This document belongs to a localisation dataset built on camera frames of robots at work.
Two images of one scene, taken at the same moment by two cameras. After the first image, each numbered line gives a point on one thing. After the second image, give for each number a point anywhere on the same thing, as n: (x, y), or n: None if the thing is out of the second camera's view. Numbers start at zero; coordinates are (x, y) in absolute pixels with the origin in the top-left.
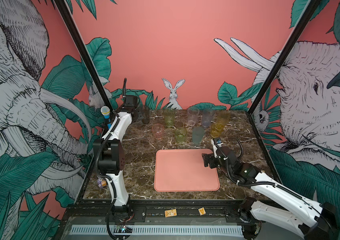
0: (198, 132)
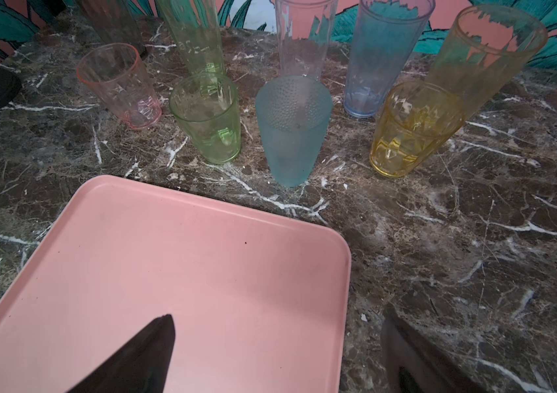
0: (294, 111)
